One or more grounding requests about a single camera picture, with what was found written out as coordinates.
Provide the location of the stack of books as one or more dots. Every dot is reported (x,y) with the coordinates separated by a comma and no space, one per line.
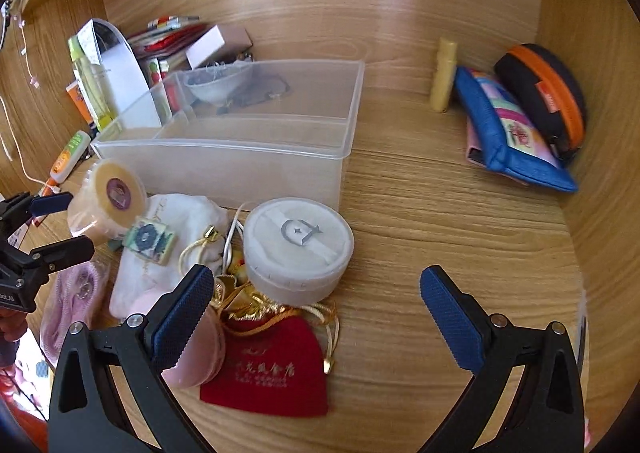
(165,38)

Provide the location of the blue zip pouch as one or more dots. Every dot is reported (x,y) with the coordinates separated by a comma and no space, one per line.
(487,133)

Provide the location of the yellow tube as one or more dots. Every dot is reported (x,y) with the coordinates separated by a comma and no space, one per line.
(444,78)

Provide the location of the yellow green bottle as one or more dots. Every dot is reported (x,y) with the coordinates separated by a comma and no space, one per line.
(92,83)

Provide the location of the gold satin pouch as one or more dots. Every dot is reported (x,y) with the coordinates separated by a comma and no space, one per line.
(240,307)

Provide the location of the pink knitted item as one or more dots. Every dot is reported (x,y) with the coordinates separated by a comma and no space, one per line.
(70,303)

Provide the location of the black orange zip case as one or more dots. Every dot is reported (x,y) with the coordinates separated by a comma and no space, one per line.
(530,83)

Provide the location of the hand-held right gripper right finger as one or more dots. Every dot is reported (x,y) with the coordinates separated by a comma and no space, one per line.
(450,318)

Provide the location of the red velvet pouch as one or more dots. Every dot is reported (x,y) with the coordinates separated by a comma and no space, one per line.
(270,363)

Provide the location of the white round powder box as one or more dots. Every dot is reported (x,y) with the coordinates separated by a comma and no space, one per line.
(300,243)

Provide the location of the small white cardboard box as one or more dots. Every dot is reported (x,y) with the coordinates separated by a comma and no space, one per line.
(220,45)

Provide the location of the bowl of trinkets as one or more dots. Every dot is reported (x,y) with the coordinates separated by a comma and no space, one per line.
(217,83)

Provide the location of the wooden desktop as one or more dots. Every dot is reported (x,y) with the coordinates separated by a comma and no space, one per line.
(410,213)

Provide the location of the person's left hand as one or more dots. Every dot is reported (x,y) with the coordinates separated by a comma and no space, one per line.
(11,333)

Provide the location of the orange packet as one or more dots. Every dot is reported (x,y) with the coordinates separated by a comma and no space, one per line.
(77,103)

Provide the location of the clear plastic storage box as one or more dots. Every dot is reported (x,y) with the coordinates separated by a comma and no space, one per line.
(250,163)

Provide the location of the small square green charm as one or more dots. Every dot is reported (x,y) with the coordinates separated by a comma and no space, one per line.
(150,238)

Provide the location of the white paper sheets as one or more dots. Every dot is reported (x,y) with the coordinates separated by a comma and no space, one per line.
(130,78)

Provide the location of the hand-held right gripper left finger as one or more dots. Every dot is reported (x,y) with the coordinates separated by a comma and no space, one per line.
(185,318)

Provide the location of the round yellow tape roll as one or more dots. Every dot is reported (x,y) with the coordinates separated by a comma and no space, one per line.
(95,213)

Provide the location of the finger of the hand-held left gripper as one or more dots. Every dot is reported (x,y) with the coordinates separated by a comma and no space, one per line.
(50,203)
(62,253)

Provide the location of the orange green glue bottle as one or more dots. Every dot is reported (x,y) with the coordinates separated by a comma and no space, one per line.
(70,153)

